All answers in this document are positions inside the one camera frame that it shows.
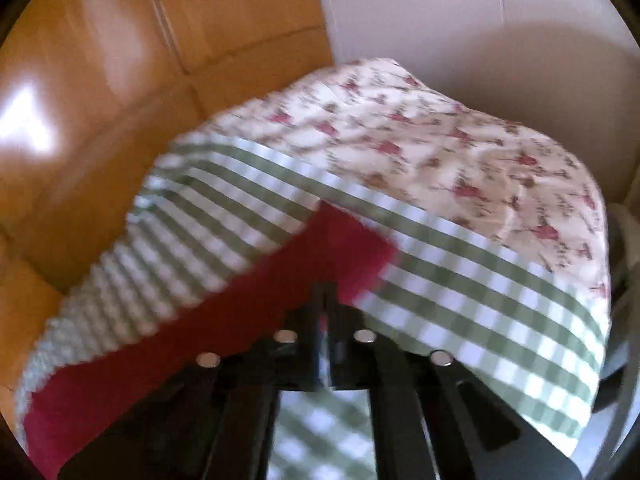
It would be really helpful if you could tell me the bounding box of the red knit garment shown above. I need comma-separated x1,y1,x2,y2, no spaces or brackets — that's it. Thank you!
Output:
17,202,399,476

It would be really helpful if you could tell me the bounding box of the green checked bed sheet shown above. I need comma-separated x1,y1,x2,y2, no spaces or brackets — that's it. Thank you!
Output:
15,135,613,480

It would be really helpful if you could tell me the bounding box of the wooden wardrobe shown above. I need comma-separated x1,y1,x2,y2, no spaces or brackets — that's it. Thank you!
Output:
0,0,337,392

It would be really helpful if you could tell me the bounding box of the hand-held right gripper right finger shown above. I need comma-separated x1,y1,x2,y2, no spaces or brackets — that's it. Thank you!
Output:
327,285,582,480

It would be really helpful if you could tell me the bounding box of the floral quilt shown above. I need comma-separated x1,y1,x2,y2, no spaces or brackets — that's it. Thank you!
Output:
200,57,612,306

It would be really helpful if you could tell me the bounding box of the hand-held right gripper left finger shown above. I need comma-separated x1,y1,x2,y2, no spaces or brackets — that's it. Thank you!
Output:
57,284,329,480

